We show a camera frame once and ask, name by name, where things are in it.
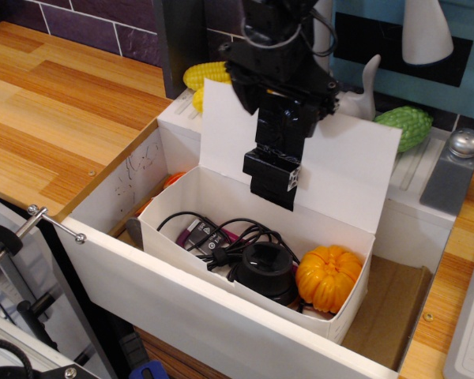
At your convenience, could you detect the white cone lamp shade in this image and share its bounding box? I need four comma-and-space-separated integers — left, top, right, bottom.
402, 0, 454, 66

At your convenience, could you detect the white toy sink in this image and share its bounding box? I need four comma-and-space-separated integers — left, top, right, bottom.
55, 81, 459, 379

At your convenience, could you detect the grey stove top edge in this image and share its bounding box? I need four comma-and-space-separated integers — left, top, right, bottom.
442, 252, 474, 379

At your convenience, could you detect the yellow toy corn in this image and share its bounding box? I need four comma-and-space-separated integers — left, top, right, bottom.
182, 61, 231, 91
192, 87, 204, 113

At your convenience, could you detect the brown cardboard sheet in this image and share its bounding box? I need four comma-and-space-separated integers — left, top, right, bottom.
342, 256, 433, 370

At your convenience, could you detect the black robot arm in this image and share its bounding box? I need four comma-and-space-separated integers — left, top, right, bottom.
220, 1, 339, 210

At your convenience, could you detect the lower yellow toy corn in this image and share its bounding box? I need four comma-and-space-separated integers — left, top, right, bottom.
192, 87, 204, 113

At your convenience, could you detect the metal table clamp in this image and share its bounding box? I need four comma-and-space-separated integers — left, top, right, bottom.
0, 205, 87, 262

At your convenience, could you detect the orange toy pumpkin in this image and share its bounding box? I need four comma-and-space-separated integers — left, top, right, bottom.
295, 245, 363, 313

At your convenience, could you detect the black round device with cable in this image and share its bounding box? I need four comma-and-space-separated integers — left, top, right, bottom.
156, 211, 300, 308

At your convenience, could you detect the green toy bitter gourd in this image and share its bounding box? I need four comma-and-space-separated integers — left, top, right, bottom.
374, 105, 434, 152

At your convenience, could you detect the purple black small gadget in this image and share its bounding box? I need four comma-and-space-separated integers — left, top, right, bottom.
175, 219, 238, 255

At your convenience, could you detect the grey toy faucet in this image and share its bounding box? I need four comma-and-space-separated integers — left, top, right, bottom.
311, 0, 382, 120

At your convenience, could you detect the white cardboard box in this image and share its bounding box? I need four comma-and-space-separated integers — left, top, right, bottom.
140, 81, 401, 343

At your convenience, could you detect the teal panel with black tape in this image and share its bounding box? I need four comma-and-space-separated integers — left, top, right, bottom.
330, 1, 474, 118

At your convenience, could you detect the upper yellow toy corn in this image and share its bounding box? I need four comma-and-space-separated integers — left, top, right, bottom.
182, 61, 231, 91

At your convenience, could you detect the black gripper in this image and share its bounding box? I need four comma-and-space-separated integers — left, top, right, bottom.
220, 36, 339, 211

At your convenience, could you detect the grey soap dispenser bottle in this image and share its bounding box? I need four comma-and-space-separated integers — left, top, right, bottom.
419, 128, 474, 216

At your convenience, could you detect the black braided cable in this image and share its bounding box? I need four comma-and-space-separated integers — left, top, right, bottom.
0, 335, 35, 379

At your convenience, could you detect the blue black clamp handle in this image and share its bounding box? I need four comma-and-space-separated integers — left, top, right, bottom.
119, 332, 169, 379

